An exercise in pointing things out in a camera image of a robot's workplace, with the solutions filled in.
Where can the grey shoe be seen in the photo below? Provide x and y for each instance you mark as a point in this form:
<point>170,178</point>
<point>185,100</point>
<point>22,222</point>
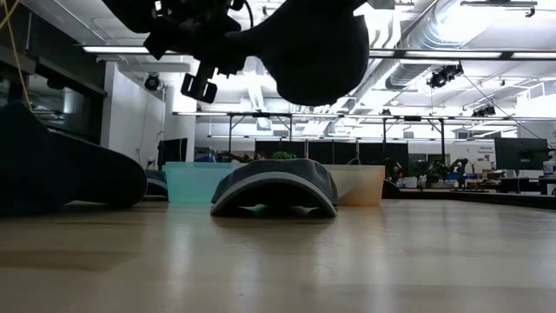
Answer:
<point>276,174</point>

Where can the dark shoe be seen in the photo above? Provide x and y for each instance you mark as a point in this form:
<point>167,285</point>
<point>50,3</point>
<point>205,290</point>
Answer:
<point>157,182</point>
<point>52,174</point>

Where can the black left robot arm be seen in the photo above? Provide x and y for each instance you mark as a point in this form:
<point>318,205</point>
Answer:
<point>130,13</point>

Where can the background black robot arm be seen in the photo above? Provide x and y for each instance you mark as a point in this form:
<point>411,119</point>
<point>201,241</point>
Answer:
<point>458,165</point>

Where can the black computer monitor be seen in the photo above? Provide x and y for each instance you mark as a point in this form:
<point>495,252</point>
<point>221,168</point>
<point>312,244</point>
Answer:
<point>172,151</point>
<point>521,152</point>

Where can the white bottle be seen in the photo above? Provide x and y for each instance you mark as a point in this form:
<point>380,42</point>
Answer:
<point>150,163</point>

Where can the teal translucent plastic bin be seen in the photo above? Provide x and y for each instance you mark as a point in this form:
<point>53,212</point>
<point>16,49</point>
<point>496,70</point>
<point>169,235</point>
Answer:
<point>191,182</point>

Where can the dark partition panels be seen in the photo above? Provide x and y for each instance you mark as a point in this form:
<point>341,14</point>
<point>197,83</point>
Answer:
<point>330,152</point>

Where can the orange translucent plastic bin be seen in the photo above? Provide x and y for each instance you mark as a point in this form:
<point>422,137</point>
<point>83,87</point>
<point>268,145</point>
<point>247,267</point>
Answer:
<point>360,184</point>

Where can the black round ceiling camera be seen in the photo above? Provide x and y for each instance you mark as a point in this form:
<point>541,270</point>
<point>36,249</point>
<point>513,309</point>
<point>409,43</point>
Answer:
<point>152,81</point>

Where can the black workstation frame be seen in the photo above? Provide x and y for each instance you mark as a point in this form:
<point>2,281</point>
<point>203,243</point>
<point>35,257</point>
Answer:
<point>412,118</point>
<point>260,115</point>

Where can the silver spiral air duct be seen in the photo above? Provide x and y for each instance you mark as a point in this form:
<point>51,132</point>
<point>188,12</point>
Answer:
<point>412,74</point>

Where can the black ceiling camera cluster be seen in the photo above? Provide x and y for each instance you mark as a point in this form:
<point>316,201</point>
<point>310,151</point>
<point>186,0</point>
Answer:
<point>444,75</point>
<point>483,111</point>

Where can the black ceiling light rail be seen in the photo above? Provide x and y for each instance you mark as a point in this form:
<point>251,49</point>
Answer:
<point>507,55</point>

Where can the white wall sign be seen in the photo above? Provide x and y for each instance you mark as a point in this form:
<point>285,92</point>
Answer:
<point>485,151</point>

